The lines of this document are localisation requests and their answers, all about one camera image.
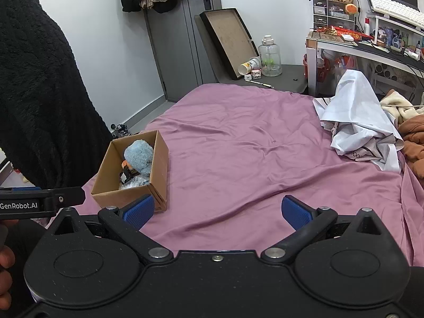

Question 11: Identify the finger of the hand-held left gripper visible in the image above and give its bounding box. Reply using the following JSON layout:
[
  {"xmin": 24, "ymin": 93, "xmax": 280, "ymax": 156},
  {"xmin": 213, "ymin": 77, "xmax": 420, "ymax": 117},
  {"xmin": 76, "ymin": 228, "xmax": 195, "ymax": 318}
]
[{"xmin": 50, "ymin": 186, "xmax": 87, "ymax": 206}]

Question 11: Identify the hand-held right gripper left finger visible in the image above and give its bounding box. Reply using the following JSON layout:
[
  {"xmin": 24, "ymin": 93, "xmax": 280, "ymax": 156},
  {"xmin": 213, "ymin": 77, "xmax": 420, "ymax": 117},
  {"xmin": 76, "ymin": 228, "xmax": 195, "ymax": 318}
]
[{"xmin": 50, "ymin": 194, "xmax": 174, "ymax": 266}]

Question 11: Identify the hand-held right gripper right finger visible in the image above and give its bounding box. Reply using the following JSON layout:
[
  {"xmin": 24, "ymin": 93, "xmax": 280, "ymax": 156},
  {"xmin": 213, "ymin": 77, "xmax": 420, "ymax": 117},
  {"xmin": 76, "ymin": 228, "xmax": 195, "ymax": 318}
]
[{"xmin": 260, "ymin": 194, "xmax": 386, "ymax": 266}]

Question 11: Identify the clear plastic bag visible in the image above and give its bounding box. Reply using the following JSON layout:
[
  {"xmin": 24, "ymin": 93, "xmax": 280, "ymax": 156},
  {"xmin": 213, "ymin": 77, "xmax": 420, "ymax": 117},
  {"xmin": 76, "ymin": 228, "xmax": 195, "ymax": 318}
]
[{"xmin": 118, "ymin": 176, "xmax": 150, "ymax": 191}]

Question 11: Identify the cardboard box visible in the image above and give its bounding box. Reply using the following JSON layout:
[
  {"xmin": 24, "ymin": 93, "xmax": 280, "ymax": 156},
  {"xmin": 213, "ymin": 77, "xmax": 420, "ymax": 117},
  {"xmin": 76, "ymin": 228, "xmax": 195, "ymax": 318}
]
[{"xmin": 91, "ymin": 129, "xmax": 170, "ymax": 213}]

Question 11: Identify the grey fluffy plush toy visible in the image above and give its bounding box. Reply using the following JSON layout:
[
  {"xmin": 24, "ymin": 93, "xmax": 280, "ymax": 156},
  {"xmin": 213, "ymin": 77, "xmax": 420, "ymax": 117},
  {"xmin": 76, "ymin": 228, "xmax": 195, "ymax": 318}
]
[{"xmin": 123, "ymin": 140, "xmax": 154, "ymax": 176}]

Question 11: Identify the person's left forearm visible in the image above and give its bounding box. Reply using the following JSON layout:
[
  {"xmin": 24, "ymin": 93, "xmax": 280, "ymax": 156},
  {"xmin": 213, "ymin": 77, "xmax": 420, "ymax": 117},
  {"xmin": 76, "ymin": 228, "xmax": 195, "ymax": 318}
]
[{"xmin": 0, "ymin": 0, "xmax": 114, "ymax": 190}]

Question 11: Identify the person's left hand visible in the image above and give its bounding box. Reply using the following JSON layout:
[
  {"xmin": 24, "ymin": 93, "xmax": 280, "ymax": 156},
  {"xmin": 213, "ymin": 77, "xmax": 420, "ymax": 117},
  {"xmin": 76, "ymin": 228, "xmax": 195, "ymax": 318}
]
[{"xmin": 0, "ymin": 248, "xmax": 16, "ymax": 306}]

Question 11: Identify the white crumpled sheet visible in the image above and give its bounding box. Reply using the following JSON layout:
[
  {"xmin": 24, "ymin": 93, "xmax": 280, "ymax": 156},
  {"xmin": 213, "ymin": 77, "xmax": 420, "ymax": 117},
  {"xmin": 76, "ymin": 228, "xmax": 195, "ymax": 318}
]
[{"xmin": 313, "ymin": 69, "xmax": 405, "ymax": 173}]

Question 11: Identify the brown blanket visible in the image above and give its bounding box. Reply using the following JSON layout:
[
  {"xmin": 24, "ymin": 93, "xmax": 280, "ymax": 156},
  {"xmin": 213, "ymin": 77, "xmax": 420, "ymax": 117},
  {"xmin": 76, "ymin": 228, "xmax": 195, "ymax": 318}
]
[{"xmin": 399, "ymin": 114, "xmax": 424, "ymax": 170}]

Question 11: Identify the cream blanket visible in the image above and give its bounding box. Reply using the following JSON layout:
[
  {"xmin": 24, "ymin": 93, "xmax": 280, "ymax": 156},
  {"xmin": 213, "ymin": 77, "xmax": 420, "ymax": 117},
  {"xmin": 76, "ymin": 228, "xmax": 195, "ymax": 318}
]
[{"xmin": 380, "ymin": 89, "xmax": 424, "ymax": 125}]

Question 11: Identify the tipped paper cup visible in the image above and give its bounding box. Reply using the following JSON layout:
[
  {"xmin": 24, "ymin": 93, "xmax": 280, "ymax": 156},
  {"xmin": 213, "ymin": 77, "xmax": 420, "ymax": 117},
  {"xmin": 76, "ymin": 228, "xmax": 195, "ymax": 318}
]
[{"xmin": 237, "ymin": 56, "xmax": 262, "ymax": 76}]

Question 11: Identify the clear plastic water jug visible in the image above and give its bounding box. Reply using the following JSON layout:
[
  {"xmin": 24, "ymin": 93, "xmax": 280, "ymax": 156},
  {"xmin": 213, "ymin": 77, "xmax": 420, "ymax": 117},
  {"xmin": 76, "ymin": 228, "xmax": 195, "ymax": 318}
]
[{"xmin": 257, "ymin": 35, "xmax": 283, "ymax": 77}]

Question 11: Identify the grey door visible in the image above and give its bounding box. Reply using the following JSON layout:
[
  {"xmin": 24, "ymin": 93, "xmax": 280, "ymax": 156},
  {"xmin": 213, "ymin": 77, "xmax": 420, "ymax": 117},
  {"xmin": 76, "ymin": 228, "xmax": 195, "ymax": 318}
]
[{"xmin": 142, "ymin": 0, "xmax": 223, "ymax": 104}]

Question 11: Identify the white desk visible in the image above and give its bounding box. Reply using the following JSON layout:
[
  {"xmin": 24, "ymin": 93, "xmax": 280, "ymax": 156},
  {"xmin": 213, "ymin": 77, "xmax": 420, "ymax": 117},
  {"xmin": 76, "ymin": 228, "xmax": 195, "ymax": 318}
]
[{"xmin": 305, "ymin": 29, "xmax": 424, "ymax": 97}]

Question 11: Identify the brown black-framed tray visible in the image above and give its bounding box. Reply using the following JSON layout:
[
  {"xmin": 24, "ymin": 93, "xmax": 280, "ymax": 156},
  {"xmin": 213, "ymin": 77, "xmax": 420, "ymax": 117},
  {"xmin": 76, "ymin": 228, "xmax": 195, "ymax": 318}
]
[{"xmin": 199, "ymin": 7, "xmax": 260, "ymax": 81}]

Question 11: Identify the grey drawer organizer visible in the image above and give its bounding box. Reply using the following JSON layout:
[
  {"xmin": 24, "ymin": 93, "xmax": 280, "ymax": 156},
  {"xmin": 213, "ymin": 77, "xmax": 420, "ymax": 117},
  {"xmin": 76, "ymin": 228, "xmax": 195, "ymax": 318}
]
[{"xmin": 312, "ymin": 0, "xmax": 357, "ymax": 32}]

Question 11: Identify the white keyboard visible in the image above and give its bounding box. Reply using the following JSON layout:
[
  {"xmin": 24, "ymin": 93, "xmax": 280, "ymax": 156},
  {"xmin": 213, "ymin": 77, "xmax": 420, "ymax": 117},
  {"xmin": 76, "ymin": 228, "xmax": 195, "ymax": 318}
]
[{"xmin": 368, "ymin": 0, "xmax": 424, "ymax": 29}]

